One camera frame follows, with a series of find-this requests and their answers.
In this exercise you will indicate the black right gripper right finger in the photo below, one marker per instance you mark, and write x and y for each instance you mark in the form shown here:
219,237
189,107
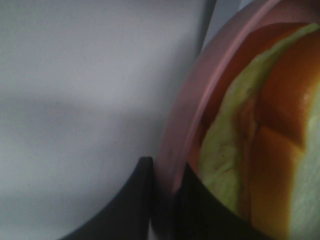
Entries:
198,215

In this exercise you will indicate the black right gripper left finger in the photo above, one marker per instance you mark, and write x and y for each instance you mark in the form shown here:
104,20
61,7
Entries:
127,215

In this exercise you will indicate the pink round plate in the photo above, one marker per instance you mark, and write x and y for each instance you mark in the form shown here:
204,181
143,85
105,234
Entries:
191,101

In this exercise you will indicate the white bread sandwich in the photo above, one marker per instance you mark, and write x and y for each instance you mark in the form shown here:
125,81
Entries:
260,140

